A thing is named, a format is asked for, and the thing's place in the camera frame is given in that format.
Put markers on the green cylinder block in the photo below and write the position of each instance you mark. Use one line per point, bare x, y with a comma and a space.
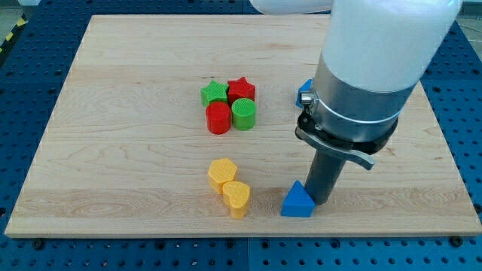
244, 113

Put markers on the yellow heart block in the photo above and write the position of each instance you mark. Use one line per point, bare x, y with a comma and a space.
236, 196

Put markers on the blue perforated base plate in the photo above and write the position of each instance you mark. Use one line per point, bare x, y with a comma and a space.
35, 59

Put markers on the red cylinder block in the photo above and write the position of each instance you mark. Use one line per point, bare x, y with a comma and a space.
218, 117

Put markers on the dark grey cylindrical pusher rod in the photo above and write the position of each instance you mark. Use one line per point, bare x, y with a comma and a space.
322, 177

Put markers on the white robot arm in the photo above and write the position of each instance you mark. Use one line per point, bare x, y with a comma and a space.
374, 53

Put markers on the wooden board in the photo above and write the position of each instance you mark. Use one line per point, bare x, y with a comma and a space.
127, 150

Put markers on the yellow hexagon block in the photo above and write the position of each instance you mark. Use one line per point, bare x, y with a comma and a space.
220, 172

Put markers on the blue triangle block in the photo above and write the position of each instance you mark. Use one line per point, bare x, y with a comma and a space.
297, 203

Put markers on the green star block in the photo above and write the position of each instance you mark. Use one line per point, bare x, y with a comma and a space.
214, 92

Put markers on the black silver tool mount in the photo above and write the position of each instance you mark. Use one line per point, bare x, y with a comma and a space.
358, 152

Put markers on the red star block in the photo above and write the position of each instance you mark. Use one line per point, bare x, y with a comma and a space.
240, 88

